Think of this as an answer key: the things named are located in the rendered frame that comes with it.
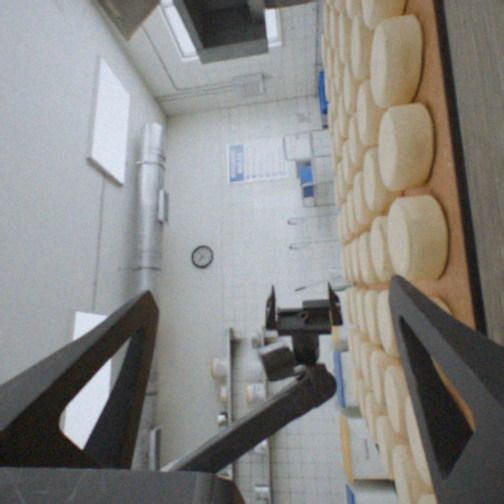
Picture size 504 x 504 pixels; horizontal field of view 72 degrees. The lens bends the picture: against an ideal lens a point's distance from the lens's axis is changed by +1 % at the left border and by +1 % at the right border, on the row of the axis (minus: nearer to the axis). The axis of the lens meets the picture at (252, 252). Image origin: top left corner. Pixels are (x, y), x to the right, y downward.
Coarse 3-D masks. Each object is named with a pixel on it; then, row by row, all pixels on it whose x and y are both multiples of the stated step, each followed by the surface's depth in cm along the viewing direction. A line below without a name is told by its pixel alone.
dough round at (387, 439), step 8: (384, 416) 32; (384, 424) 31; (384, 432) 30; (392, 432) 30; (384, 440) 30; (392, 440) 29; (400, 440) 29; (408, 440) 29; (384, 448) 30; (392, 448) 29; (384, 456) 31; (392, 456) 29; (384, 464) 31; (392, 464) 29; (392, 472) 29
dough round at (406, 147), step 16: (400, 112) 19; (416, 112) 19; (384, 128) 22; (400, 128) 19; (416, 128) 19; (432, 128) 19; (384, 144) 22; (400, 144) 19; (416, 144) 19; (432, 144) 19; (384, 160) 22; (400, 160) 19; (416, 160) 19; (432, 160) 19; (384, 176) 23; (400, 176) 20; (416, 176) 20
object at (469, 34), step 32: (448, 0) 21; (480, 0) 21; (448, 32) 21; (480, 32) 21; (480, 64) 21; (480, 96) 20; (480, 128) 20; (480, 160) 20; (480, 192) 20; (480, 224) 20; (480, 256) 20
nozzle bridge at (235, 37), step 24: (192, 0) 69; (216, 0) 73; (240, 0) 73; (264, 0) 76; (288, 0) 77; (312, 0) 77; (192, 24) 68; (216, 24) 76; (240, 24) 75; (264, 24) 74; (216, 48) 75; (240, 48) 76; (264, 48) 76
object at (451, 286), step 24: (408, 0) 21; (432, 24) 18; (432, 48) 18; (432, 72) 19; (432, 96) 19; (432, 120) 19; (432, 168) 20; (408, 192) 24; (432, 192) 20; (456, 216) 17; (456, 240) 17; (456, 264) 17; (384, 288) 34; (432, 288) 21; (456, 288) 18; (456, 312) 18
